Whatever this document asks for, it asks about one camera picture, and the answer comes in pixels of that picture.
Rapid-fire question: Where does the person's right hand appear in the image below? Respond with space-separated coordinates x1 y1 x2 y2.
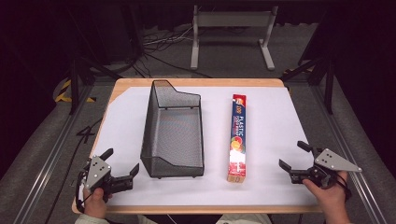
302 170 351 216

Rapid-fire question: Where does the black metal stand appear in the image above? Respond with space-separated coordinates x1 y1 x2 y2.
279 56 336 116
66 55 123 116

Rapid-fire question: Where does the bundle of floor cables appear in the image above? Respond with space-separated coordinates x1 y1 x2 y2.
136 25 213 79

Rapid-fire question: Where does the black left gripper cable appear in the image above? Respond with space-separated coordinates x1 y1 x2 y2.
74 170 94 215

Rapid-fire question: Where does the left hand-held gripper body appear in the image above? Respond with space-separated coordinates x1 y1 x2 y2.
78 155 134 196

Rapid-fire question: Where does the aluminium floor rail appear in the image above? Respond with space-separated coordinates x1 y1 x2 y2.
311 83 389 224
12 83 95 224

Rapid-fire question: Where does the long plastic wrap box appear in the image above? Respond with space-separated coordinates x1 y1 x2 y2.
226 93 248 184

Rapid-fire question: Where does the yellow black hazard tape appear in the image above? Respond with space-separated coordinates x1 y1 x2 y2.
54 79 96 104

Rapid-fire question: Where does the black wire mesh basket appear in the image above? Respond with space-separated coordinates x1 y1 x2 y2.
139 79 205 179

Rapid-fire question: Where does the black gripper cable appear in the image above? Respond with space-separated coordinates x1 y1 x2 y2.
332 171 353 202
74 170 94 215

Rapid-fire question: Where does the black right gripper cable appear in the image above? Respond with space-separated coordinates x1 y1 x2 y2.
332 171 353 202

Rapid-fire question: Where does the grey metal stand frame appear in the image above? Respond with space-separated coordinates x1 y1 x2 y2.
190 5 279 72

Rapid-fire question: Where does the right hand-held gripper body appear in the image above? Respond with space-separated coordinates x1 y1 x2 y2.
289 146 363 189

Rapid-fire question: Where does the white table sheet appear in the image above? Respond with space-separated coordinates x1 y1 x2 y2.
92 86 318 207

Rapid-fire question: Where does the person's left hand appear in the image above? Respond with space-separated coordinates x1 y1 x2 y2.
82 186 114 219

